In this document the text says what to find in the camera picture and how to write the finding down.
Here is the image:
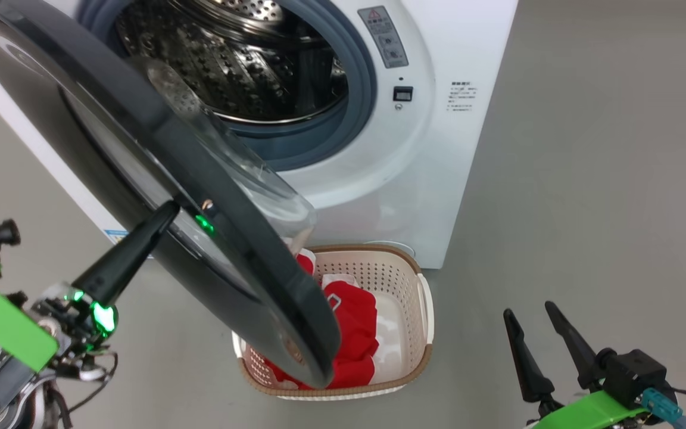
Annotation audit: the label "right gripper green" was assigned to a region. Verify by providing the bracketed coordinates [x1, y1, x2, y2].
[503, 301, 647, 429]

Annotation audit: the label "black round glass washer door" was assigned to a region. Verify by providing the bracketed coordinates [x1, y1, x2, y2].
[0, 0, 342, 389]

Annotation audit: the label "cream perforated basket brown rim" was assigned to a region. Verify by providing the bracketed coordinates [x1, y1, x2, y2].
[232, 243, 435, 401]

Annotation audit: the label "white front-load washing machine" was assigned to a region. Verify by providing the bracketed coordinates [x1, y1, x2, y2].
[0, 0, 519, 269]

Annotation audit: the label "blue energy label sticker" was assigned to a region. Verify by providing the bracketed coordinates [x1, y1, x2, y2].
[104, 229, 153, 258]

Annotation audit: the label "round white drain cover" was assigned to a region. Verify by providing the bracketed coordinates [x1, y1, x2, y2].
[367, 241, 418, 260]

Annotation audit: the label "grey warning label plate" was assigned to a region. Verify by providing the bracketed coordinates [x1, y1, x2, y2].
[358, 6, 409, 69]

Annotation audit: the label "teal cable connector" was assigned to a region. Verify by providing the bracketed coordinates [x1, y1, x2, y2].
[642, 388, 686, 429]

